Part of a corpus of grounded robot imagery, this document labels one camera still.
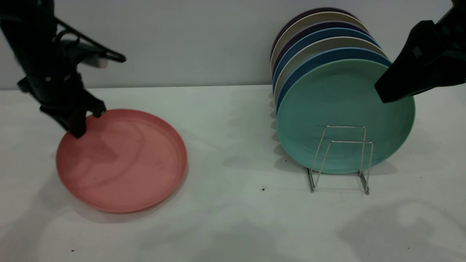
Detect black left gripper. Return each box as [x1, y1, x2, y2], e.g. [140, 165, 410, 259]
[0, 18, 107, 139]

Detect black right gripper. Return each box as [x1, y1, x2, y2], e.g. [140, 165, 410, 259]
[374, 0, 466, 103]

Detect pink round plate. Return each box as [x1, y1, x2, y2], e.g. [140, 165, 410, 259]
[56, 109, 188, 214]

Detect blue round plate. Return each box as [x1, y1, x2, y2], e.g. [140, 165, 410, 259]
[272, 28, 381, 91]
[276, 47, 394, 110]

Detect teal green round plate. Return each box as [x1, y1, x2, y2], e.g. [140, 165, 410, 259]
[276, 59, 416, 175]

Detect grey beige round plate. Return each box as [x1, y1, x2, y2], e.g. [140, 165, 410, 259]
[270, 12, 369, 70]
[274, 37, 387, 102]

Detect dark purple round plate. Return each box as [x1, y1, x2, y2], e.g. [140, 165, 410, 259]
[271, 8, 359, 55]
[272, 21, 371, 73]

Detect silver wire plate rack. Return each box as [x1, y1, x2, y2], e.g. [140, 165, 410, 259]
[306, 126, 374, 195]

